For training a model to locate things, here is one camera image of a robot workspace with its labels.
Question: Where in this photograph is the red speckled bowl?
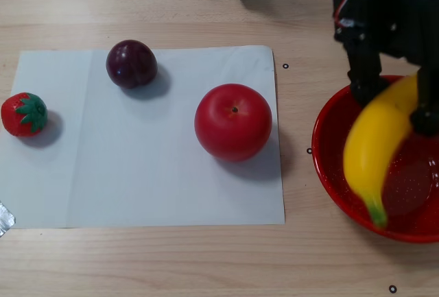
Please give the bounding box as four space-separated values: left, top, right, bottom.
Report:
311 75 439 244

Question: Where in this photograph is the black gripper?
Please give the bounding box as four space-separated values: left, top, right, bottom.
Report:
332 0 439 137

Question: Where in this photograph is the red strawberry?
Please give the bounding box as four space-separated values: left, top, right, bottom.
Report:
0 92 49 139

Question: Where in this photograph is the white paper sheet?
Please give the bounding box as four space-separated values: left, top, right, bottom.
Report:
0 45 286 230

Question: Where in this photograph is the red apple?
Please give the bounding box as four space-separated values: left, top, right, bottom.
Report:
194 83 274 163

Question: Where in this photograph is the dark purple plum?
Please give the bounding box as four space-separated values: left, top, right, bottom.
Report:
105 39 158 90

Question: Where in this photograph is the grey tape piece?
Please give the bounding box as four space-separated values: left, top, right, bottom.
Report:
0 200 16 240

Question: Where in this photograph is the yellow banana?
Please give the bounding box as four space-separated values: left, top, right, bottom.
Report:
342 73 421 231

